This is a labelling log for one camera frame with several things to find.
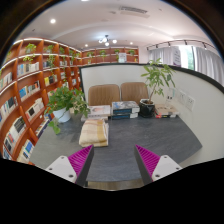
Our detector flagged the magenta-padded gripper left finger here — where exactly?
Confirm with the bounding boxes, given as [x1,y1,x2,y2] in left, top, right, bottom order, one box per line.
[44,144,95,186]

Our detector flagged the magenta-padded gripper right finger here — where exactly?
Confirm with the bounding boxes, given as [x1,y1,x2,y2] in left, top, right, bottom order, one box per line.
[133,143,184,186]

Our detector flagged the cream yellow-striped towel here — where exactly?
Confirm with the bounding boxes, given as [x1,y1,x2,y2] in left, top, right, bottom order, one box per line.
[78,118,110,148]

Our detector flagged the red-edged book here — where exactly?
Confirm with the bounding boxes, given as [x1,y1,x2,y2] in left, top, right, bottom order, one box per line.
[154,113,178,120]

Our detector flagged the pothos plant in white pot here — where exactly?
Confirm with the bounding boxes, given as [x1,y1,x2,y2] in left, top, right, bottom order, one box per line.
[44,85,91,136]

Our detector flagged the pale cover book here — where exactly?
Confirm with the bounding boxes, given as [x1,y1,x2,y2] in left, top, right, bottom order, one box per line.
[155,102,181,116]

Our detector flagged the tall plant in black pot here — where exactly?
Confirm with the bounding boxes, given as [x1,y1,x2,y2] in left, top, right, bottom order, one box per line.
[138,57,176,119]

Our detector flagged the dark blue white-edged book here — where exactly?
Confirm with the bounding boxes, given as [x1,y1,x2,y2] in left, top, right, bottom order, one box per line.
[111,111,140,121]

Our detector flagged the white book with pink cover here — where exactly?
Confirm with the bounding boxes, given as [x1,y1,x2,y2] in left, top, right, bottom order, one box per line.
[86,104,112,118]

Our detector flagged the dark blue marbled-cover book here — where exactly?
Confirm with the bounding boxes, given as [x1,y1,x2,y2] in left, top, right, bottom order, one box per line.
[111,100,141,116]

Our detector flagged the orange wooden bookshelf unit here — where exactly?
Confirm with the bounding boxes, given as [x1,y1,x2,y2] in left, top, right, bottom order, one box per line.
[0,36,141,165]

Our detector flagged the white sheer curtain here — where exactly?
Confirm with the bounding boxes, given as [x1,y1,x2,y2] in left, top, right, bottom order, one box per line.
[147,44,224,85]

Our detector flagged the cluster ceiling lamp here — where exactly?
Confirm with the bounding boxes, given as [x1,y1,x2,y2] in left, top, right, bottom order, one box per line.
[97,34,119,47]

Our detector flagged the recessed ceiling spotlights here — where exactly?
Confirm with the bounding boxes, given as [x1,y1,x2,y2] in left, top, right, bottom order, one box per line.
[49,17,135,49]

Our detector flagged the ceiling air vent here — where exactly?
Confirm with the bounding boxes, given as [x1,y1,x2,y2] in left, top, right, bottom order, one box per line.
[118,4,150,17]

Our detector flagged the white wall outlet plate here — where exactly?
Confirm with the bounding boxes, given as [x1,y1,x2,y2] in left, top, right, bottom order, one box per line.
[184,94,196,112]
[177,91,188,105]

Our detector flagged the black ceiling track rail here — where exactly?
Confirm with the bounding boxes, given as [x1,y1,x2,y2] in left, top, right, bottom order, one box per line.
[146,38,216,52]

